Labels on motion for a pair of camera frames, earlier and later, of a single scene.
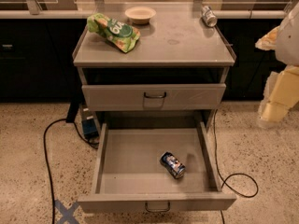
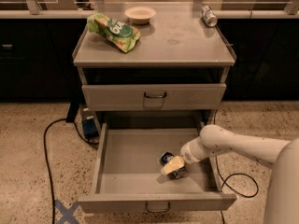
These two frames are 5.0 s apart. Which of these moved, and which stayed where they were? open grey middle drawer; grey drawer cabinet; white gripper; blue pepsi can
Moved: white gripper
Stayed: open grey middle drawer; blue pepsi can; grey drawer cabinet
